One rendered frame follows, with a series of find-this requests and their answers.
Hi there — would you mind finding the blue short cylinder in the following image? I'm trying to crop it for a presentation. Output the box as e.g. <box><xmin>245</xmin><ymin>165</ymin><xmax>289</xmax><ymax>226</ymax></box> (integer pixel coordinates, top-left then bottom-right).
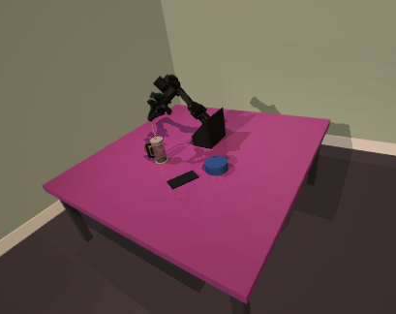
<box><xmin>204</xmin><ymin>156</ymin><xmax>228</xmax><ymax>175</ymax></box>

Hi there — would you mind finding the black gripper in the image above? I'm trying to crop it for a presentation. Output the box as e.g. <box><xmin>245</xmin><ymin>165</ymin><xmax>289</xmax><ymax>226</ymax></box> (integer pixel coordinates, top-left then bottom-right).
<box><xmin>147</xmin><ymin>93</ymin><xmax>172</xmax><ymax>120</ymax></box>

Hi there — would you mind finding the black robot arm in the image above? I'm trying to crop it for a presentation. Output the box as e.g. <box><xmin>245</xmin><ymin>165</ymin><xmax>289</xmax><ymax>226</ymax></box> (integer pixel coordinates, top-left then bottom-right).
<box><xmin>149</xmin><ymin>74</ymin><xmax>210</xmax><ymax>124</ymax></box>

